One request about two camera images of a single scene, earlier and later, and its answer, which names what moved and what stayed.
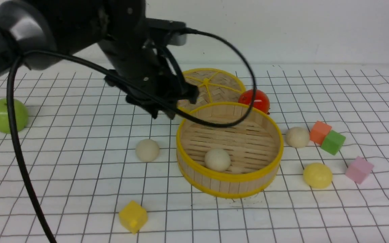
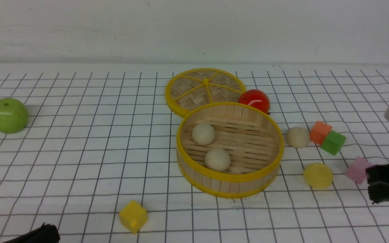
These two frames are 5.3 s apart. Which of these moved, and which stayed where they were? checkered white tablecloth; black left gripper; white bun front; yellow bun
Moved: black left gripper
Stayed: yellow bun; checkered white tablecloth; white bun front
